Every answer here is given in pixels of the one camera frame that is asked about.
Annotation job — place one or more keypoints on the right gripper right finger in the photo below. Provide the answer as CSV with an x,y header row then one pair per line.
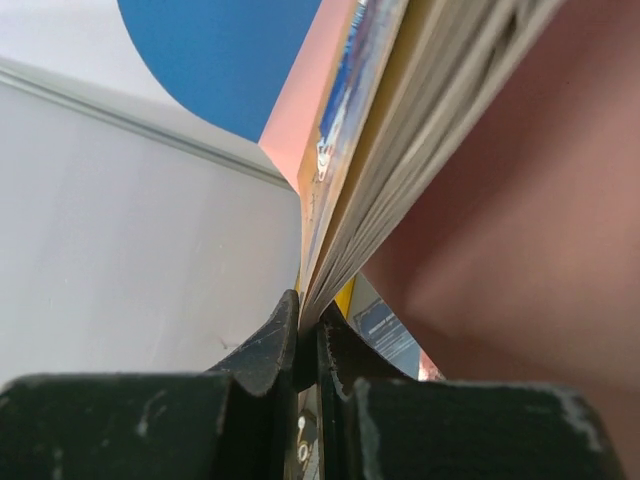
x,y
378,423

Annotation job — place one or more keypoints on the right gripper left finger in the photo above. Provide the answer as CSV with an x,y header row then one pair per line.
x,y
234,421

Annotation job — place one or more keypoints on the dark blue hardcover book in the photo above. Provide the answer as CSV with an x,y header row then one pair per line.
x,y
383,331

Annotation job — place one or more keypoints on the orange Othello book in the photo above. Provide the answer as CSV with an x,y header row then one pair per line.
x,y
412,79

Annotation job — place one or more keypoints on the yellow file folder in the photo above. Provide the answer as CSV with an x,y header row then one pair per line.
x,y
344,298

